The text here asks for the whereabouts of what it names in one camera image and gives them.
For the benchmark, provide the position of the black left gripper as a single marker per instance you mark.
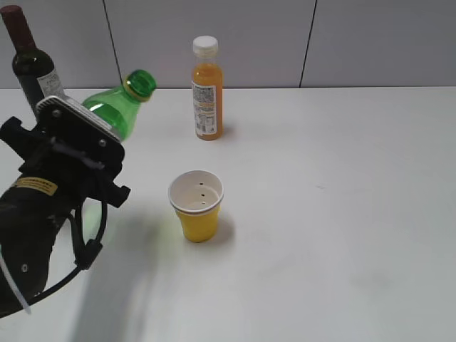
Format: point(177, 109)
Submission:
point(57, 184)

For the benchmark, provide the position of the green sprite bottle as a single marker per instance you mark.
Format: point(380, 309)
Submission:
point(119, 106)

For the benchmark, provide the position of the yellow paper cup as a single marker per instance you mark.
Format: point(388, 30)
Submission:
point(196, 197)

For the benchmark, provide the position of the dark red wine bottle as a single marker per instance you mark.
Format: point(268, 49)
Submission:
point(34, 68)

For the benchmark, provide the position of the orange juice bottle white cap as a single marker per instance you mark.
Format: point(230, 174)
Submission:
point(207, 87)

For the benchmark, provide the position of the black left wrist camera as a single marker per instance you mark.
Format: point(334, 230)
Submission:
point(67, 120)

